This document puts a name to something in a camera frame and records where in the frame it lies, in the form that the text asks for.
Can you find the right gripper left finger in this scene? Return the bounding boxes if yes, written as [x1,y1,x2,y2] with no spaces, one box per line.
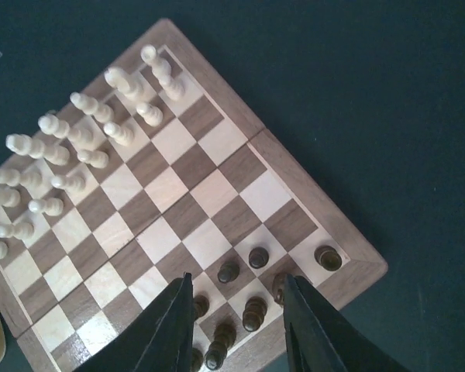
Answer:
[76,273,195,371]

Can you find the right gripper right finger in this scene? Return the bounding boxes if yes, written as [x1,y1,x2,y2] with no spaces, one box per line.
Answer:
[284,274,407,371]

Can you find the dark pawn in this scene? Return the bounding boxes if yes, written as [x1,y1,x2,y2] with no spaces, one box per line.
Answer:
[193,294,209,319]
[190,347,203,372]
[248,246,270,269]
[217,261,239,284]

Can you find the dark king piece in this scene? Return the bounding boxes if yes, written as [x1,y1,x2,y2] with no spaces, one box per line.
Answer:
[204,323,236,370]

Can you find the wooden chess board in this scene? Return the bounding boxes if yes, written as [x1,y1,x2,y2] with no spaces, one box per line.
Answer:
[0,19,388,371]

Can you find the white chess pawn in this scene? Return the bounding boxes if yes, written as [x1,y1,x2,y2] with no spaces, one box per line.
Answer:
[136,102,164,127]

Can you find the white chess piece rook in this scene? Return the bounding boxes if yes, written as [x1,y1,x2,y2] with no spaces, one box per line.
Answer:
[140,44,185,102]

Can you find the white bishop piece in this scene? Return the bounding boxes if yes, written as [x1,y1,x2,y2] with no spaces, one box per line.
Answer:
[70,92,114,123]

